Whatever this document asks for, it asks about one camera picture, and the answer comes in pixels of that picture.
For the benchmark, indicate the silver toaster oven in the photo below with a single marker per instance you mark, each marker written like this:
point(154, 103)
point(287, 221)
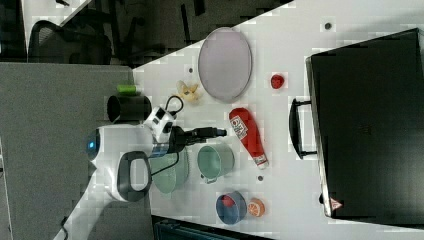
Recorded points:
point(367, 103)

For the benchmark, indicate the red ketchup bottle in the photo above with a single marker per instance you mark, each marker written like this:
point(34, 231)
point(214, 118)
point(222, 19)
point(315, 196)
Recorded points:
point(245, 128)

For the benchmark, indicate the black office chair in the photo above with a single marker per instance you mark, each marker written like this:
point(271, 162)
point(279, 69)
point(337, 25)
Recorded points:
point(50, 43)

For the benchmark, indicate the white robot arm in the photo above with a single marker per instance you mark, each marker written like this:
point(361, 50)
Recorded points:
point(122, 173)

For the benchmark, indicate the purple oval plate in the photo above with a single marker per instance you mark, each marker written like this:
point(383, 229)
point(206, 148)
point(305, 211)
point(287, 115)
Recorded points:
point(225, 64)

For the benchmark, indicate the red strawberry toy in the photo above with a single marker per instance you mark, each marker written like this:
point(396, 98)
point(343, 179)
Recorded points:
point(277, 81)

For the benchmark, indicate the red toy in bowl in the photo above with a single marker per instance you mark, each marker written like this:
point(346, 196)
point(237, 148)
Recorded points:
point(227, 201)

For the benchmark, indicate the blue bowl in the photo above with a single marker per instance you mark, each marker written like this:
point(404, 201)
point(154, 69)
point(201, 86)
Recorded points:
point(236, 213)

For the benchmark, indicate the peeled banana toy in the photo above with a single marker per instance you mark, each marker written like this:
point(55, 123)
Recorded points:
point(188, 92)

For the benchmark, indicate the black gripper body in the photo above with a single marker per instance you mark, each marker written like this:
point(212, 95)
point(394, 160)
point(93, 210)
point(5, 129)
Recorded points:
point(179, 139)

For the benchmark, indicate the large black pot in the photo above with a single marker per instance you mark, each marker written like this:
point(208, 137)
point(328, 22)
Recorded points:
point(128, 108)

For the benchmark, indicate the orange slice toy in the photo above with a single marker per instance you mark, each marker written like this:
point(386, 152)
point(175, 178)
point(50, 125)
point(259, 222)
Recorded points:
point(256, 207)

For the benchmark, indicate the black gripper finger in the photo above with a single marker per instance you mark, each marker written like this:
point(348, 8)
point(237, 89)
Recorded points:
point(211, 132)

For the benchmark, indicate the green oval strainer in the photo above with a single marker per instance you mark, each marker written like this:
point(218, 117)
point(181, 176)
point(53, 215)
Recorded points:
point(170, 171)

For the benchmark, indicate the green mug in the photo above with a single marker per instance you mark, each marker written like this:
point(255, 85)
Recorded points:
point(215, 161)

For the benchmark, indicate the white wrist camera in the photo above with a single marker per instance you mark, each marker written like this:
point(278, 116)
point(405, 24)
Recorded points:
point(160, 123)

